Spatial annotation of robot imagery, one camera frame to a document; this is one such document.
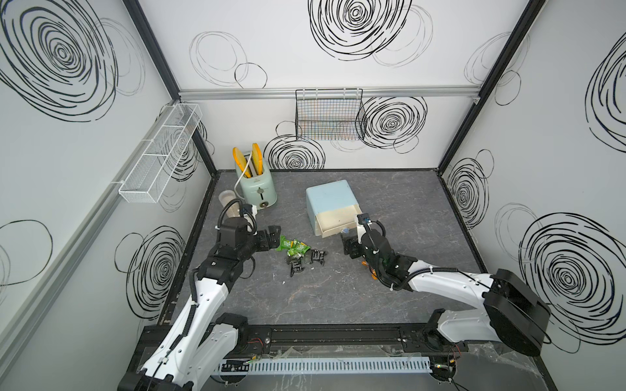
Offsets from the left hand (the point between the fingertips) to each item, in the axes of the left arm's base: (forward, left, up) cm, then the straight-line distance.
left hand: (267, 228), depth 78 cm
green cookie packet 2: (+1, -11, -16) cm, 19 cm away
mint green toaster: (+20, +7, -5) cm, 22 cm away
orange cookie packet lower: (-16, -32, +5) cm, 36 cm away
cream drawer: (+8, -22, -8) cm, 25 cm away
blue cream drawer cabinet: (+13, -22, -5) cm, 26 cm away
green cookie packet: (+4, -5, -17) cm, 18 cm away
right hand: (+2, -28, -5) cm, 29 cm away
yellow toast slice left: (+30, +15, +2) cm, 34 cm away
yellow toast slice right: (+31, +8, +3) cm, 32 cm away
